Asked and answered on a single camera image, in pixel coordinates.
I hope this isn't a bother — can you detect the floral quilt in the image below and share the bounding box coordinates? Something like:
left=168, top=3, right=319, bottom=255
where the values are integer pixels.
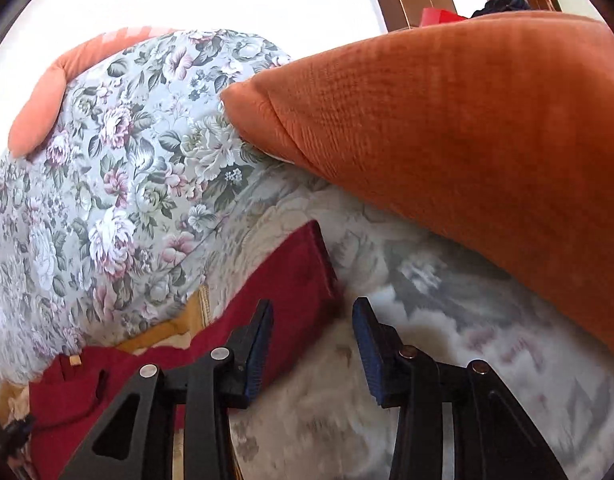
left=0, top=29, right=293, bottom=386

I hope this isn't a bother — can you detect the grey floral bed sheet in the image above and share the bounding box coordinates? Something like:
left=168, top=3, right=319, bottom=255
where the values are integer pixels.
left=172, top=160, right=614, bottom=480

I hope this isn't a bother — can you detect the small orange pillow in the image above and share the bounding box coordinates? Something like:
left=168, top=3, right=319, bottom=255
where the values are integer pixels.
left=10, top=30, right=153, bottom=157

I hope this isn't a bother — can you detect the dark red garment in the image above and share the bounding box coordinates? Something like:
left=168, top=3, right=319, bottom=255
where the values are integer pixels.
left=27, top=220, right=340, bottom=480

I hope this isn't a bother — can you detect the large orange pillow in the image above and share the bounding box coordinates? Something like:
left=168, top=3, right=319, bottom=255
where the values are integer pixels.
left=220, top=10, right=614, bottom=361

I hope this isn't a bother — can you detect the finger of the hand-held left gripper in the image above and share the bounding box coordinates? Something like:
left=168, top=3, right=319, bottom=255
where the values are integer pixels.
left=0, top=400, right=36, bottom=466

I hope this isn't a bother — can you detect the red object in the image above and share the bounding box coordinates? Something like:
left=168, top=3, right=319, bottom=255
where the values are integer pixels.
left=421, top=7, right=468, bottom=27

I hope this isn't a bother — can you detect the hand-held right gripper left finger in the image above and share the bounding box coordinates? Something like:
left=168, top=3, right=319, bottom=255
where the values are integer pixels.
left=57, top=299, right=274, bottom=480

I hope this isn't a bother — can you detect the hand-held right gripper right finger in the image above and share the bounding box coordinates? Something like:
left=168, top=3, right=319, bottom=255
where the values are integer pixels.
left=352, top=297, right=568, bottom=480

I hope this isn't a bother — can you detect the dark object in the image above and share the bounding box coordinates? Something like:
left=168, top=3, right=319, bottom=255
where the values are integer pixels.
left=469, top=0, right=531, bottom=19

